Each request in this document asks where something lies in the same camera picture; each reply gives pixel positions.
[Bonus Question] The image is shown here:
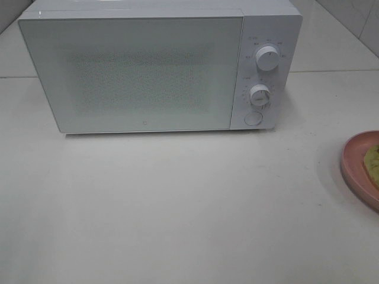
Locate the white microwave oven body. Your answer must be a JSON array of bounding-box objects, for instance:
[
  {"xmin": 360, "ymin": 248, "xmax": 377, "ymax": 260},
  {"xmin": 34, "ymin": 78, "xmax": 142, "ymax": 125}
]
[{"xmin": 18, "ymin": 1, "xmax": 303, "ymax": 133}]

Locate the white microwave door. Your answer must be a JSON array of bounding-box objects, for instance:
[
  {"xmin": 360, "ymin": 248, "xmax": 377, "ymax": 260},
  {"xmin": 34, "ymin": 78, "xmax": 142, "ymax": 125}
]
[{"xmin": 19, "ymin": 17, "xmax": 243, "ymax": 134}]

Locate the pink round plate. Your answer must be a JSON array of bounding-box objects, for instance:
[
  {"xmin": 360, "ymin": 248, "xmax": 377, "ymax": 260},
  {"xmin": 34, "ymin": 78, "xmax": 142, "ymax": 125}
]
[{"xmin": 341, "ymin": 130, "xmax": 378, "ymax": 213}]

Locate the toast sandwich with lettuce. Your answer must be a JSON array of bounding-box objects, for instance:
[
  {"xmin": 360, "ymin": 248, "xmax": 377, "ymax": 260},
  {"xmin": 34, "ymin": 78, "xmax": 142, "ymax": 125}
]
[{"xmin": 364, "ymin": 145, "xmax": 379, "ymax": 188}]

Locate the lower white timer knob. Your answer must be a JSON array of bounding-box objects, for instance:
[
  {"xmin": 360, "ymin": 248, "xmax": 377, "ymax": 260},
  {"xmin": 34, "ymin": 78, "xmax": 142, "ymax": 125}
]
[{"xmin": 250, "ymin": 84, "xmax": 271, "ymax": 107}]

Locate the round white door button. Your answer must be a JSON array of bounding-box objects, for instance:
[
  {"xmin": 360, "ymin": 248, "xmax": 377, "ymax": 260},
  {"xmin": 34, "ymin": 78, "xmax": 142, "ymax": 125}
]
[{"xmin": 244, "ymin": 111, "xmax": 263, "ymax": 126}]

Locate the upper white power knob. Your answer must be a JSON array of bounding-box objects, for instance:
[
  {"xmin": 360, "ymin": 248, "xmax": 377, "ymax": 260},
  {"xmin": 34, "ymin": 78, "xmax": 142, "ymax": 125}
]
[{"xmin": 255, "ymin": 44, "xmax": 280, "ymax": 72}]

